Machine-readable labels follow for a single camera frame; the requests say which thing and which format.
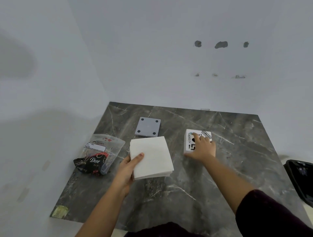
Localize person's left forearm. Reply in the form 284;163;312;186
75;183;126;237

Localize white box with black print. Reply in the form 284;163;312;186
184;129;212;155

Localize clear and black plastic pouch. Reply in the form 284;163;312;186
73;134;126;176

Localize person's right hand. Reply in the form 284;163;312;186
183;133;217;163

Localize black waste bin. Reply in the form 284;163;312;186
283;159;313;208

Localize person's left hand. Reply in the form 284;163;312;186
111;153;145;198

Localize grey square plate with dots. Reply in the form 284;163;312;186
135;117;161;138

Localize yellowish tape patch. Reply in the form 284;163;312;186
51;205;69;219

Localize stack of white paper napkins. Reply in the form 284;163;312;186
129;136;174;181

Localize person's right forearm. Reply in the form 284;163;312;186
201;156;255;215

